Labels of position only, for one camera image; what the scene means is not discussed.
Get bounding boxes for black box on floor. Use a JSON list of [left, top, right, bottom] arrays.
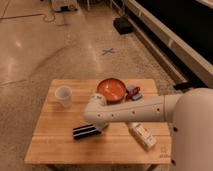
[[113, 17, 133, 35]]

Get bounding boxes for orange bowl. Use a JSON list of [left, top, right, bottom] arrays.
[[97, 78, 126, 102]]

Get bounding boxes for translucent plastic cup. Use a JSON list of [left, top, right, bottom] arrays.
[[54, 86, 72, 108]]

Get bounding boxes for white device on floor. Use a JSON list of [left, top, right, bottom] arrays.
[[51, 0, 78, 12]]

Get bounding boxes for black floor cable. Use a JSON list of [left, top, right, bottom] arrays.
[[0, 6, 73, 28]]

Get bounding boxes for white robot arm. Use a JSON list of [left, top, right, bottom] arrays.
[[83, 88, 213, 171]]

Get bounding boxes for white plastic bottle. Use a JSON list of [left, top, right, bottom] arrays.
[[127, 122, 157, 151]]

